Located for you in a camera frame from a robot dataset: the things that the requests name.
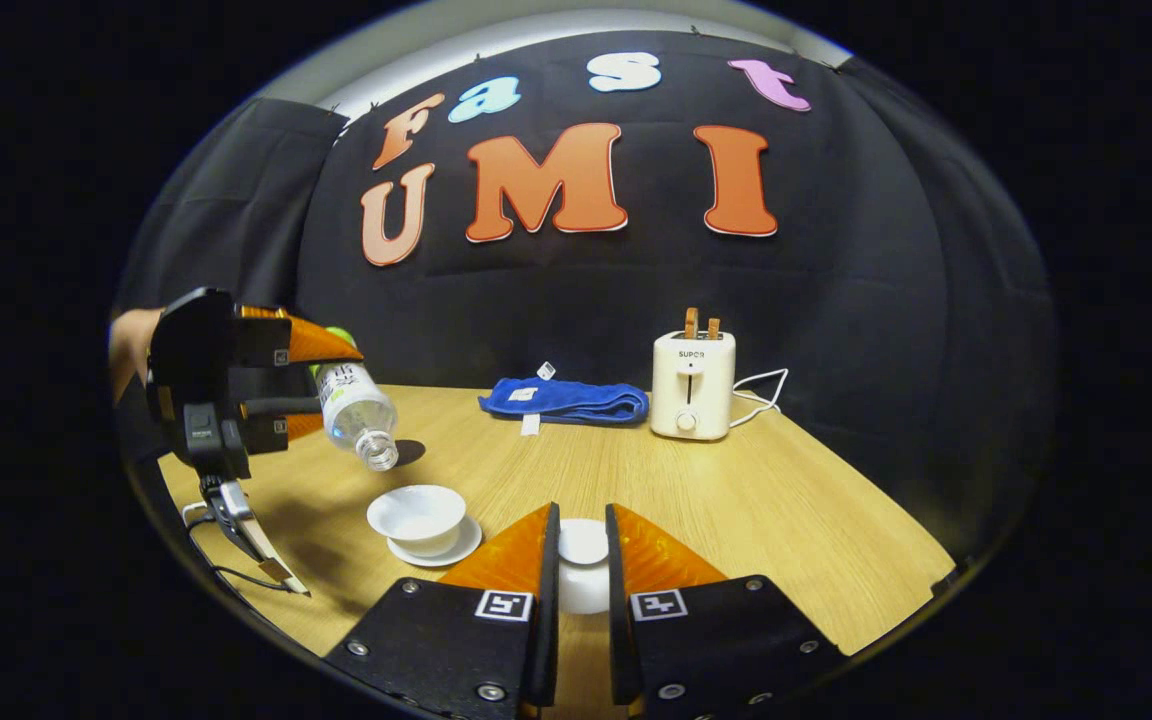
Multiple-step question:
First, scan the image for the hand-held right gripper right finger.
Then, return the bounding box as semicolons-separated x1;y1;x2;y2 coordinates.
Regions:
606;503;847;719

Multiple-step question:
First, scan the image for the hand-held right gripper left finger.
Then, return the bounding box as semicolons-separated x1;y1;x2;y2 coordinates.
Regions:
324;502;562;719

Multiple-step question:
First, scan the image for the white teacup lid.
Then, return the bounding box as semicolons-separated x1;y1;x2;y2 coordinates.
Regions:
558;518;612;615

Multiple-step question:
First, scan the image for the clear water bottle white label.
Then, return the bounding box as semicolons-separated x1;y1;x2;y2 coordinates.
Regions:
314;327;400;472

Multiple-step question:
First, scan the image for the white saucer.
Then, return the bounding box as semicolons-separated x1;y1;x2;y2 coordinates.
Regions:
387;515;484;569

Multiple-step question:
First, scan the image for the blue folded towel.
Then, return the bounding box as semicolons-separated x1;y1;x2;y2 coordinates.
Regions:
479;362;650;437

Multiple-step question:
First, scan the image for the white toaster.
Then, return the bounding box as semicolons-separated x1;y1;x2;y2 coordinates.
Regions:
651;330;737;442

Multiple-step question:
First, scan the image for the black backdrop cloth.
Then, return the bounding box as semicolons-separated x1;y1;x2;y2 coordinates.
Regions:
114;30;1057;561

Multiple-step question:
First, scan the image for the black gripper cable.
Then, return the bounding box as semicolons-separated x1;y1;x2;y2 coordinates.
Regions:
184;505;297;593

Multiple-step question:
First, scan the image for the white toaster cable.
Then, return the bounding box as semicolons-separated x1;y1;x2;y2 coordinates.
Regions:
731;368;790;429

